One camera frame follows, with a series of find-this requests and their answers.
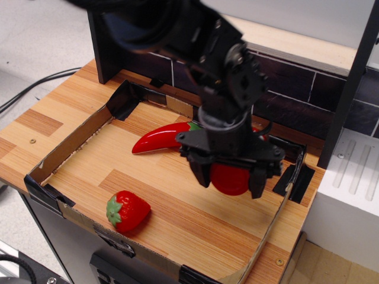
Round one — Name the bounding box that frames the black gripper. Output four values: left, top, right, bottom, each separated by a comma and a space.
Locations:
175, 114, 285, 199

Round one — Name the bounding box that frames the red-capped basil spice bottle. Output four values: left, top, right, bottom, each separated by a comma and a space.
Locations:
210, 163, 250, 196

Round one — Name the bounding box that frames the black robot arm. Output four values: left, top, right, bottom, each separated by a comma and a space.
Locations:
75, 1, 285, 198

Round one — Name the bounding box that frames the cardboard fence with black tape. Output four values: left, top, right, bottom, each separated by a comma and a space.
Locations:
24, 81, 300, 283

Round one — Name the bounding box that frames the red toy chili pepper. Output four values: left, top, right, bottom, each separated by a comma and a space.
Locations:
131, 121, 202, 154

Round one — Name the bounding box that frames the dark brick-pattern back panel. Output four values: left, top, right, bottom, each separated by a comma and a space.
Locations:
88, 13, 378, 140

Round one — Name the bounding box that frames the red toy strawberry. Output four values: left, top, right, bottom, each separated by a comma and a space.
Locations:
106, 191, 151, 233

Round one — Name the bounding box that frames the white sink drainboard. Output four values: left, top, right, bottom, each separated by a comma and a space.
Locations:
304, 129, 378, 271

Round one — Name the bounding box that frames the light wooden shelf board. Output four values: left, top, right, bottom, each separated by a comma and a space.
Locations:
224, 15, 357, 76

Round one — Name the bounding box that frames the black device at bottom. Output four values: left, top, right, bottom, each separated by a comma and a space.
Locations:
89, 253, 178, 283

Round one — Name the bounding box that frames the black cabinet under table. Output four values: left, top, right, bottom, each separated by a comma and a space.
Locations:
20, 192, 184, 284

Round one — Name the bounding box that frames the black vertical post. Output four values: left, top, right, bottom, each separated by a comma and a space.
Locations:
317, 0, 378, 169

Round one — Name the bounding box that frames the black floor cable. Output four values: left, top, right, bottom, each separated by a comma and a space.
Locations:
0, 67, 81, 115

